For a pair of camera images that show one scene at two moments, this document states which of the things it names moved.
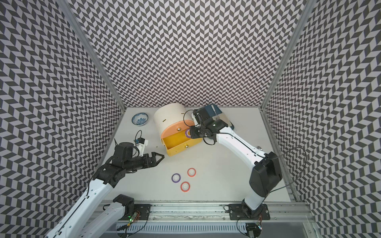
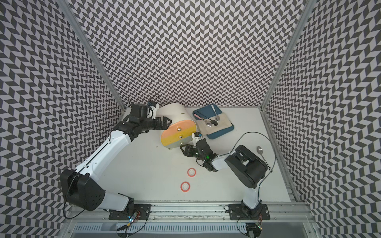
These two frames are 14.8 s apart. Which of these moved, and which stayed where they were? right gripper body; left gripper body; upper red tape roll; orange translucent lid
Moved: right gripper body; left gripper body
Stayed: upper red tape roll; orange translucent lid
